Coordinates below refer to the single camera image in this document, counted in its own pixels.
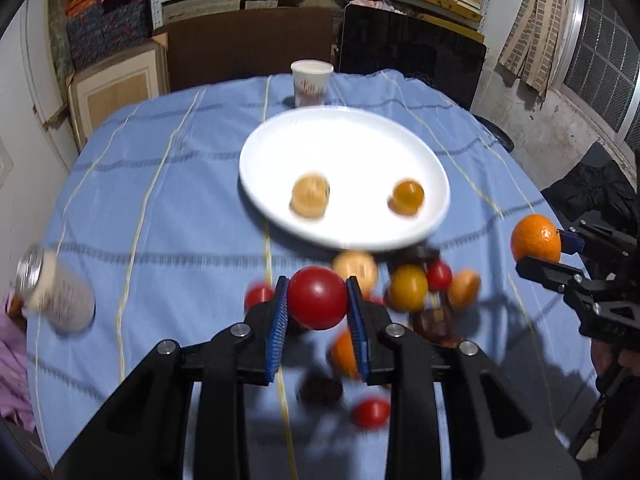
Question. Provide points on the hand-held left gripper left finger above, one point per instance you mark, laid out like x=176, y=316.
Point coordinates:
x=280, y=320

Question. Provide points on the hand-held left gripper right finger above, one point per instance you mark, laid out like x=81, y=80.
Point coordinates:
x=356, y=330

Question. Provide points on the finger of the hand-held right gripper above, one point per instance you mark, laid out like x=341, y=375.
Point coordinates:
x=547, y=270
x=570, y=241

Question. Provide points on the mandarin orange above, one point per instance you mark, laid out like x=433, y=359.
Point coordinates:
x=535, y=237
x=344, y=355

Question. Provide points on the red cherry tomato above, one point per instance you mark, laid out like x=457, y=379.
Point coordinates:
x=371, y=412
x=438, y=275
x=257, y=296
x=317, y=297

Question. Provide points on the yellow cherry tomato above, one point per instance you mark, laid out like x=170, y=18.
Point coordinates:
x=408, y=287

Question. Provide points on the white oval plate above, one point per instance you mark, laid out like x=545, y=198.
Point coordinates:
x=345, y=155

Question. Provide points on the person's right hand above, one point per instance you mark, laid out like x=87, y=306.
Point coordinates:
x=607, y=360

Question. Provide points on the black jacket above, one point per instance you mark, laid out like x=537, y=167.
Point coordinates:
x=590, y=190

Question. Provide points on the pale beige round fruit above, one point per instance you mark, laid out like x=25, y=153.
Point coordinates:
x=465, y=288
x=310, y=195
x=356, y=266

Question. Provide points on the orange-yellow cherry tomato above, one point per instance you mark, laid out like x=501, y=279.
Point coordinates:
x=407, y=196

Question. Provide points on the blue plaid tablecloth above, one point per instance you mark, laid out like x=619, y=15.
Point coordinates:
x=165, y=200

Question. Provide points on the window with metal grille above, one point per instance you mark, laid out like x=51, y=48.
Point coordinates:
x=605, y=60

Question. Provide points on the brick-patterned paper sheets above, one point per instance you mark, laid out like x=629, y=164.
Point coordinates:
x=537, y=25

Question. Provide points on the beige drink bottle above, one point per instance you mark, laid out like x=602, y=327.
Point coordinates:
x=55, y=295

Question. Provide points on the printed white paper cup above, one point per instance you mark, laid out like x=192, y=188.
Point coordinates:
x=311, y=82

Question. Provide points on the black folded table board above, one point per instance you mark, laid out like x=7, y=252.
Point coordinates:
x=410, y=50

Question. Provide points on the pink cloth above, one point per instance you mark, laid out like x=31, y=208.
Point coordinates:
x=12, y=360

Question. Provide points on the brown cardboard board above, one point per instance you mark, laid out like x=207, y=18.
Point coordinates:
x=250, y=50

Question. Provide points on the wooden framed panel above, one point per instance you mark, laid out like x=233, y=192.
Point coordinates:
x=117, y=90

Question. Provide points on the stack of printed fabric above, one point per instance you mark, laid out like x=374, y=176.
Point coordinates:
x=105, y=15

